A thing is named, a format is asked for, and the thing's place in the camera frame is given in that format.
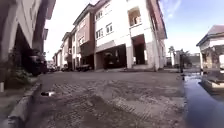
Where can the dark vehicle in garage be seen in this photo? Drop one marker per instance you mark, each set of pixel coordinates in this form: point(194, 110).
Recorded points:
point(111, 60)

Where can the brick paved road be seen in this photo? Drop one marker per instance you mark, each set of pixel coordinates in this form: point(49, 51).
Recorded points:
point(110, 96)

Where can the brown and white building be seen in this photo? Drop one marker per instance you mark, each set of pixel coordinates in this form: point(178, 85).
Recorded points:
point(85, 30)

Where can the large white building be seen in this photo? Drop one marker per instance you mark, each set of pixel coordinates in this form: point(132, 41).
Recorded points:
point(116, 20)

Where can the palm tree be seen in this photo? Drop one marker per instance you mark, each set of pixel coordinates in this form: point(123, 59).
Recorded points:
point(171, 50)

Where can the small tree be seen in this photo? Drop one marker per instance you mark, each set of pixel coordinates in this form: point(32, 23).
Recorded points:
point(183, 57)

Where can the small white litter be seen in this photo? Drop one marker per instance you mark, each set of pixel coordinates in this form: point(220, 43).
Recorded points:
point(46, 93)

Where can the dark red car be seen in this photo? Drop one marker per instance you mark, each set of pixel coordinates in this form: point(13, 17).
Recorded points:
point(38, 63)

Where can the low green bush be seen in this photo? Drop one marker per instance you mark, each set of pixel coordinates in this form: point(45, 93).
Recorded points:
point(21, 76)

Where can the water puddle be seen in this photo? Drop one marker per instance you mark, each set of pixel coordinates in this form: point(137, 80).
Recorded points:
point(200, 106)

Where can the raised concrete kerb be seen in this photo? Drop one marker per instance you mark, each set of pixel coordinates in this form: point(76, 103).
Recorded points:
point(213, 81)

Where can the house with grey roof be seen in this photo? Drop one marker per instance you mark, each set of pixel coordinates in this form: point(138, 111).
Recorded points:
point(213, 43)

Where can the pale building with brown trim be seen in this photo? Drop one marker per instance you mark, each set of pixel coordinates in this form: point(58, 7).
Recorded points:
point(20, 16)

